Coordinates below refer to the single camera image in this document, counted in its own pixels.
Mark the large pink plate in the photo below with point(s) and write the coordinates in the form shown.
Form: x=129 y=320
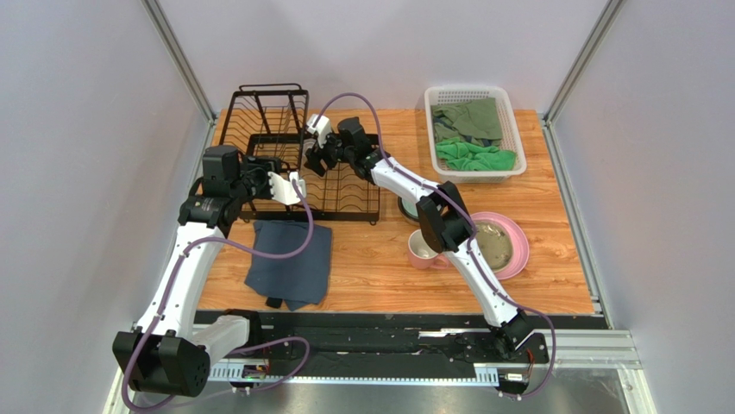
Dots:
x=521 y=245

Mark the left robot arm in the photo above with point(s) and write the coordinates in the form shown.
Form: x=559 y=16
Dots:
x=189 y=275

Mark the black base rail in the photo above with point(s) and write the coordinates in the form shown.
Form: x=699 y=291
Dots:
x=377 y=345

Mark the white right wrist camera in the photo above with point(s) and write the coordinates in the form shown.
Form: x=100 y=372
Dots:
x=317 y=128

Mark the olive green cloth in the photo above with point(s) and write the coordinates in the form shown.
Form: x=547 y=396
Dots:
x=475 y=122

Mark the bright green cloth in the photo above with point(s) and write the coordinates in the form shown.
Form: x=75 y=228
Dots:
x=459 y=155

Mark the clear drinking glass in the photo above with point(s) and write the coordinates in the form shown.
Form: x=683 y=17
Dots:
x=309 y=143

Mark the aluminium frame post right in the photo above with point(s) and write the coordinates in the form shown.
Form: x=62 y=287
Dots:
x=603 y=24

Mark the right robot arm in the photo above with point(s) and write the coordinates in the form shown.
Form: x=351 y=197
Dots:
x=444 y=221

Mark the white plastic basket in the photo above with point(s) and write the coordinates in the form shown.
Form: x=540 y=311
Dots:
x=511 y=137

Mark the brown speckled bowl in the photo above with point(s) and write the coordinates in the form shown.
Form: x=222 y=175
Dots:
x=408 y=219

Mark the dark blue cloth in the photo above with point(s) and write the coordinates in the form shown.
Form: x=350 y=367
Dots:
x=299 y=280

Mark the aluminium front rail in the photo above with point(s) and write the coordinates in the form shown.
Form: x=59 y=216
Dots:
x=577 y=343

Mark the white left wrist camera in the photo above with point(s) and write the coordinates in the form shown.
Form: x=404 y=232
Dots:
x=287 y=191

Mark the black wire dish rack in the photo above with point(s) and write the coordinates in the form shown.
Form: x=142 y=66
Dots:
x=269 y=120

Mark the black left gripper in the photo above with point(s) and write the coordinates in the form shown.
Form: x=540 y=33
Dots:
x=262 y=165

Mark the pink mug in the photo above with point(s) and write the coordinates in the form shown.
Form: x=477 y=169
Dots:
x=422 y=256

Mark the light blue ribbed bowl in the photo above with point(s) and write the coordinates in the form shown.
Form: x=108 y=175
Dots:
x=409 y=208

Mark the aluminium frame post left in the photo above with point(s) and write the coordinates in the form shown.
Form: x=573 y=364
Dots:
x=159 y=19

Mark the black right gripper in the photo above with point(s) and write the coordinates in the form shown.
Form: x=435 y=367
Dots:
x=324 y=153

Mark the aluminium frame post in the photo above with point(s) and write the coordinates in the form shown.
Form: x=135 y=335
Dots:
x=603 y=24
x=159 y=19

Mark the clear glass plate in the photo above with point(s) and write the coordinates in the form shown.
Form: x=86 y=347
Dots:
x=495 y=245

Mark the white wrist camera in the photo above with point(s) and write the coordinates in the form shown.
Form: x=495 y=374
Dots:
x=317 y=128
x=287 y=191

